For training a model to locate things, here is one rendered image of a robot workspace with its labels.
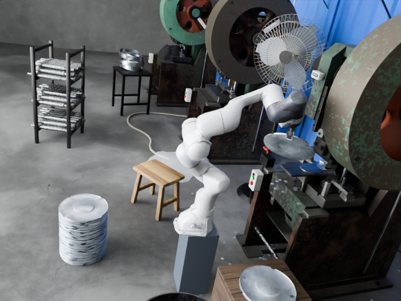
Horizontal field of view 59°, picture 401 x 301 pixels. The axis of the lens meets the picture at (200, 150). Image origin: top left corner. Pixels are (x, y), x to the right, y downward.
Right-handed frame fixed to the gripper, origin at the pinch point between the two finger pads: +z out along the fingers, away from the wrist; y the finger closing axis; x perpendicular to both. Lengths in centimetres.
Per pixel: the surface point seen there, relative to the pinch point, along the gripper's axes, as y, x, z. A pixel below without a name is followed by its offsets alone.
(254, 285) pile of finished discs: -76, -5, 21
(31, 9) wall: 264, 565, 307
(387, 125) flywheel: 10.0, -40.9, -17.4
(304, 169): -3.5, -12.3, 32.6
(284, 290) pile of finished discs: -73, -20, 24
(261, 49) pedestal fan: 91, 44, 53
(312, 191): -13.5, -20.5, 36.4
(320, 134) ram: 18.3, -15.3, 24.5
